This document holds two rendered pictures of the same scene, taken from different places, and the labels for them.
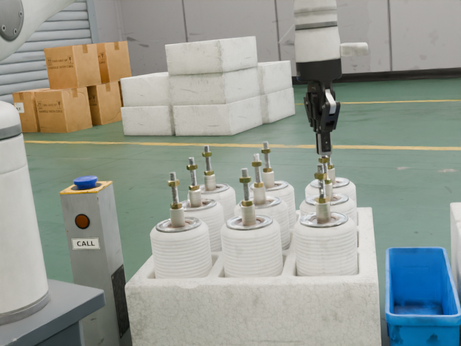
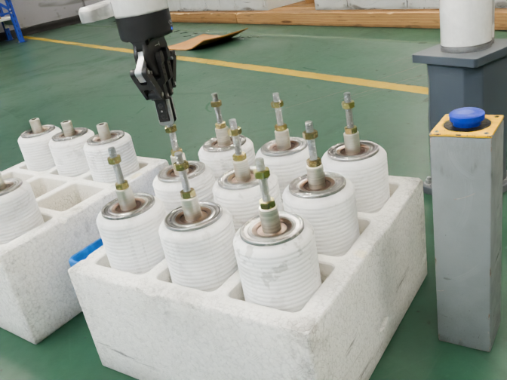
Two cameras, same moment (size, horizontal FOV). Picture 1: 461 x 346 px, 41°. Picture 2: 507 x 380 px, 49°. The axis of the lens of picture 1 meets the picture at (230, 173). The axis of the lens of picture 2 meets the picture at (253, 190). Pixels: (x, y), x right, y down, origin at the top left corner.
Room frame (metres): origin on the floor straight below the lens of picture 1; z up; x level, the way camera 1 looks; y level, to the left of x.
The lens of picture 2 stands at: (1.73, 0.27, 0.56)
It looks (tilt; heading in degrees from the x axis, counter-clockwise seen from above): 24 degrees down; 205
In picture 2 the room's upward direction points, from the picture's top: 11 degrees counter-clockwise
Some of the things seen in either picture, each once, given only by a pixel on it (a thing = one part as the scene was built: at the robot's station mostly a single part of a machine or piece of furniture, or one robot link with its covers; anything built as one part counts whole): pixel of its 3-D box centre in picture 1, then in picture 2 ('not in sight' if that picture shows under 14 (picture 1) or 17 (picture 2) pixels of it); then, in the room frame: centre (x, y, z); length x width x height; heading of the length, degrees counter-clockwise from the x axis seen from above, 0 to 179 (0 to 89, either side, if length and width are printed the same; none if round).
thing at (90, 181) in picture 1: (86, 183); (466, 119); (1.06, 0.25, 0.32); 0.04 x 0.04 x 0.02
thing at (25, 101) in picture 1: (40, 109); not in sight; (4.79, 1.40, 0.15); 0.30 x 0.24 x 0.30; 144
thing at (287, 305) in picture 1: (267, 287); (262, 271); (1.07, -0.05, 0.09); 0.39 x 0.39 x 0.18; 78
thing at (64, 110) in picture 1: (63, 109); not in sight; (4.57, 1.17, 0.15); 0.30 x 0.24 x 0.30; 54
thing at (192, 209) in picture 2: (268, 180); (191, 207); (1.19, -0.07, 0.26); 0.02 x 0.02 x 0.03
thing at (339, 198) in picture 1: (326, 200); (181, 172); (1.05, -0.16, 0.25); 0.08 x 0.08 x 0.01
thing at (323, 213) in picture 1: (323, 212); (222, 136); (0.93, -0.14, 0.26); 0.02 x 0.02 x 0.03
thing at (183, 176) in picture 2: (267, 160); (184, 180); (1.19, -0.07, 0.30); 0.01 x 0.01 x 0.08
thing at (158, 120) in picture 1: (164, 116); not in sight; (4.02, 0.38, 0.09); 0.39 x 0.39 x 0.18; 56
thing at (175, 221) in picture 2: (269, 186); (193, 216); (1.19, -0.07, 0.25); 0.08 x 0.08 x 0.01
